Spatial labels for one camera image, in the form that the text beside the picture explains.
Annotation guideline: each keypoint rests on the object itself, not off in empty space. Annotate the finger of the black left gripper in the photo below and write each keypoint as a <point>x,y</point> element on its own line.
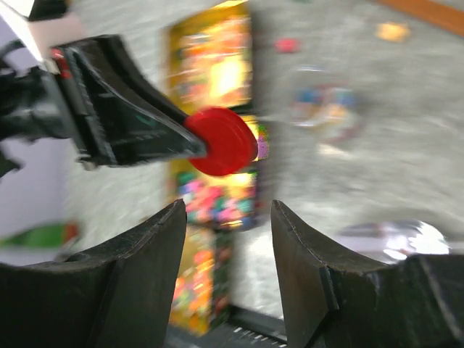
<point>119,58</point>
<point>128,130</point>

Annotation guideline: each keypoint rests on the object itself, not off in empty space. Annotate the red jar lid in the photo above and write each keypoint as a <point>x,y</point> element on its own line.
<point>231,145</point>

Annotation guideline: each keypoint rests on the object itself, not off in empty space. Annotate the silver metal scoop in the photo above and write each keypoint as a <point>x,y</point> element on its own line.
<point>393,241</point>

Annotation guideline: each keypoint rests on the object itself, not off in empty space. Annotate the gold tin of stick candies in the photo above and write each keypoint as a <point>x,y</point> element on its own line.
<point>209,60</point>

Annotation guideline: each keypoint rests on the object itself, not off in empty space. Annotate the gold tin of gummy candies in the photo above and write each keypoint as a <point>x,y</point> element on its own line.
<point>201,297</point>

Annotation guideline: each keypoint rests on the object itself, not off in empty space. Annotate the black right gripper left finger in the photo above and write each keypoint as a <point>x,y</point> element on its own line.
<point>115,294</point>

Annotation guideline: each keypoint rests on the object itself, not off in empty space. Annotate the green champagne bottle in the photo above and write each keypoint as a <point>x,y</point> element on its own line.
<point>49,236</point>

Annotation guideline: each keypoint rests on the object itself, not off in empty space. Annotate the clear glass jar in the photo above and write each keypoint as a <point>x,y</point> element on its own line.
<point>324,103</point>

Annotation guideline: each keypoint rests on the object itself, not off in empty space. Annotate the spilled yellow star candy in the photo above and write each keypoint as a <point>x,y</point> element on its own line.
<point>392,31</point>

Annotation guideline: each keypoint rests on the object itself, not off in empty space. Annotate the spilled pink star candy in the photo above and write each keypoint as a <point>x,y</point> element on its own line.
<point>287,45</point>

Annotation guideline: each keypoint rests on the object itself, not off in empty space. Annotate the gold tin of star candies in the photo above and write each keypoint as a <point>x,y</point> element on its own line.
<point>230,201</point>

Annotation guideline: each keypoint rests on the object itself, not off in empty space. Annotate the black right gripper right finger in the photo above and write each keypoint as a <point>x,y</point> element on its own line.
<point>334,297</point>

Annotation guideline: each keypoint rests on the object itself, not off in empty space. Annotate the wooden two-tier shelf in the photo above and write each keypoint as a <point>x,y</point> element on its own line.
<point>440,15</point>

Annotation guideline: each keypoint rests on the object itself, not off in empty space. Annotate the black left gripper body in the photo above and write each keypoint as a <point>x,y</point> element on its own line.
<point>33,106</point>

